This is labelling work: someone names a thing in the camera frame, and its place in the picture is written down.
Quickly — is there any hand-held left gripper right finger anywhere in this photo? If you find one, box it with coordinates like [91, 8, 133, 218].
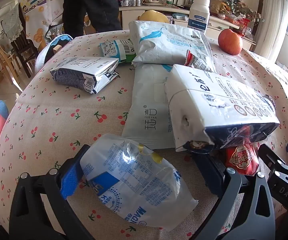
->
[190, 151, 277, 240]

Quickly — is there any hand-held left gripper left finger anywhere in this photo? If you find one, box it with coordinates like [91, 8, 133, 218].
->
[9, 144, 94, 240]

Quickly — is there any red emblem snack wrapper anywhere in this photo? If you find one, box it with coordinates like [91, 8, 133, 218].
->
[225, 142, 260, 176]

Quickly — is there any clear blue print plastic bag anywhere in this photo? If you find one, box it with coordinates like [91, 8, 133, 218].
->
[80, 133, 199, 232]

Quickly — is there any white feather print wipes pack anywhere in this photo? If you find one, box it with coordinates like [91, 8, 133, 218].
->
[128, 20, 217, 73]
[121, 62, 177, 150]

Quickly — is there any small white blue sachet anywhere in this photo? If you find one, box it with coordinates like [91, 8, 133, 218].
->
[50, 56, 120, 94]

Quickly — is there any green white carton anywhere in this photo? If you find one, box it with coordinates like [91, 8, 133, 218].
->
[100, 39, 137, 65]

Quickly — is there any blue cushion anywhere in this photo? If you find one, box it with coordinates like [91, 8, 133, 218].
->
[0, 100, 10, 121]

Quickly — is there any red white snack wrapper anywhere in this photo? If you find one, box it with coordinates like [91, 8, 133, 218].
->
[183, 49, 205, 67]

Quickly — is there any red apple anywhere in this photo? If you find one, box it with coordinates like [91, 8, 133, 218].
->
[218, 28, 243, 56]

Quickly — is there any blue white bag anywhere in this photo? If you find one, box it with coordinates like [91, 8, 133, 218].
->
[34, 35, 73, 73]

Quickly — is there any white curtain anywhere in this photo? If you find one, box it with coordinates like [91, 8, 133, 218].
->
[260, 0, 288, 63]

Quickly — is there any light wooden chair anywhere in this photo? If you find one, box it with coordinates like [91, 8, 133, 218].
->
[0, 35, 20, 78]

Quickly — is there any dark wooden chair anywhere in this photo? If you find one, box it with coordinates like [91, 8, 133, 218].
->
[10, 4, 40, 78]

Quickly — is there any dried flower bouquet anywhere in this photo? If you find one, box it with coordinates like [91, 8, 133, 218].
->
[234, 1, 262, 23]

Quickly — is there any white plastic bottle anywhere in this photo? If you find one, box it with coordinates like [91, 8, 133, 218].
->
[187, 0, 211, 34]

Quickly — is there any yellow pear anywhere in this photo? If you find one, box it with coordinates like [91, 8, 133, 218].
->
[138, 10, 170, 24]

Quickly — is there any pale green lace cloth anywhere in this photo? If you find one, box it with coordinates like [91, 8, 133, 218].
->
[1, 4, 24, 41]

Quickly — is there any fruit print white cloth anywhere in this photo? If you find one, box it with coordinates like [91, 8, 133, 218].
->
[16, 0, 65, 48]

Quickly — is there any row of silver cans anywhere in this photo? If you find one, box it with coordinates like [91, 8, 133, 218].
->
[120, 0, 144, 7]

